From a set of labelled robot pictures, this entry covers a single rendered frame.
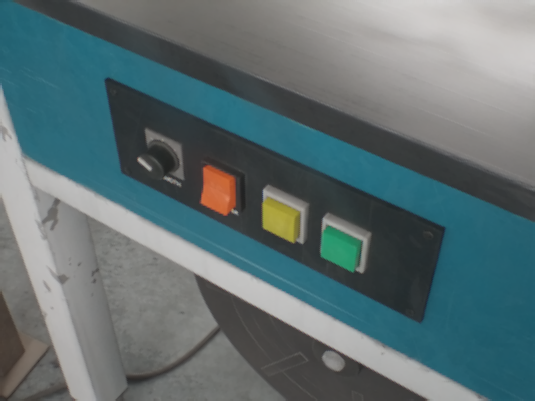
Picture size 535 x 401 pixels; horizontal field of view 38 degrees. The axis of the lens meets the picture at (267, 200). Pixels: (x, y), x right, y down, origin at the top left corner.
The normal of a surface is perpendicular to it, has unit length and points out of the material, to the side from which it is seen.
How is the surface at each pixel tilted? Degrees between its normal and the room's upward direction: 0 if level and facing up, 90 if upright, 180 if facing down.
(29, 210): 90
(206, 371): 0
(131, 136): 90
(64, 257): 90
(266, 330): 90
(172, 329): 0
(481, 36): 0
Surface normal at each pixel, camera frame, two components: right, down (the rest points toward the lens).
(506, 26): 0.00, -0.70
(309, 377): -0.55, 0.60
